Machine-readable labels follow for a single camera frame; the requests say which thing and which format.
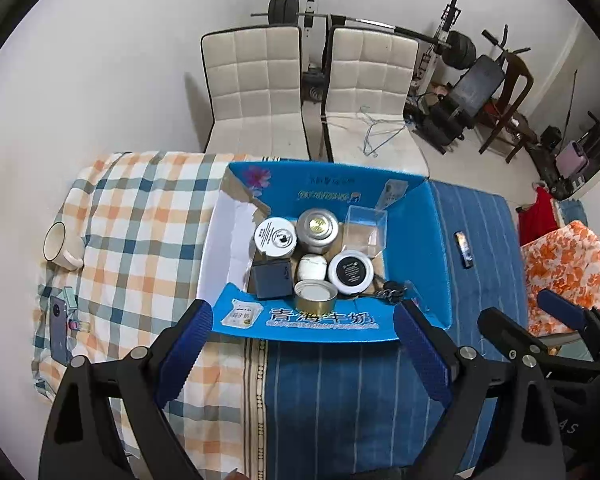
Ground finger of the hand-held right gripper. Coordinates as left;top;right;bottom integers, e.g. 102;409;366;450
477;307;552;362
537;289;600;351

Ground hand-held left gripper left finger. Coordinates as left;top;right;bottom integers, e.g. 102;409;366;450
39;299;215;480

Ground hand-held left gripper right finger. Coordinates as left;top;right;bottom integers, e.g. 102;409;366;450
392;299;567;480

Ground black key bunch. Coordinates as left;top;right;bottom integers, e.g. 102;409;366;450
372;280;411;306

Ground white jar with black lid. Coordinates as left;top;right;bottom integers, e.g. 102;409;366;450
327;250;372;296

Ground blue cardboard box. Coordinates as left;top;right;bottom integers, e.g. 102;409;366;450
196;160;453;345

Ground grey charger block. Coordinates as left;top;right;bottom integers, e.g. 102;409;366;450
251;257;293;301

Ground clear plastic box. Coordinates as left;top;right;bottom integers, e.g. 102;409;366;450
342;205;388;261

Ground small white jar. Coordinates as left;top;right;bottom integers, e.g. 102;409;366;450
296;255;328;283

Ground white jar with printed lid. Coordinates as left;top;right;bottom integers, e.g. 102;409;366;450
253;217;297;261

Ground silver round tin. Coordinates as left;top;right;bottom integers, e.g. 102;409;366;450
296;208;341;253

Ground orange floral cushion cover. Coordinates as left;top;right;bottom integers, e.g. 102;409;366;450
520;221;600;338

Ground blue striped tablecloth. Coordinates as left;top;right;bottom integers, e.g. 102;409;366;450
245;180;531;480

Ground red cloth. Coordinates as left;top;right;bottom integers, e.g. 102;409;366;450
517;186;561;246

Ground orange plaid cloth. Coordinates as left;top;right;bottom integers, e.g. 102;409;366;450
32;150;271;480

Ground dark smartphone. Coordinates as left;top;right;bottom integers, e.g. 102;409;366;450
49;296;76;366

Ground purple box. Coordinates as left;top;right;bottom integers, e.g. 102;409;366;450
555;141;588;178

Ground white cup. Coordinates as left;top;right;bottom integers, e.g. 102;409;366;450
42;221;85;268

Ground thin dark pole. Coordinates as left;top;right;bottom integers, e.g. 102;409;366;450
562;70;579;136

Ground brown wooden chair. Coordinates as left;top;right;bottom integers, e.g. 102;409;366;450
478;50;537;163

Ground black weight bench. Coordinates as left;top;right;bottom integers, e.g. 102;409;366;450
405;55;506;156

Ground white padded chair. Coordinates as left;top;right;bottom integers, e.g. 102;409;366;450
200;25;311;156
320;25;431;176

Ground black barbell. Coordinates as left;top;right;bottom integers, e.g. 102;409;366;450
251;0;477;70

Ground white barbell rack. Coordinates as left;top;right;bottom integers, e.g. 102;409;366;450
300;0;461;106

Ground blue wire hanger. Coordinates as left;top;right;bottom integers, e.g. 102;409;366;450
360;107;406;158

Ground white wire hanger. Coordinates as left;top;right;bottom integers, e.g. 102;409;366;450
325;106;406;133

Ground exercise machine handlebars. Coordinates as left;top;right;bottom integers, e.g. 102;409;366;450
482;25;531;58

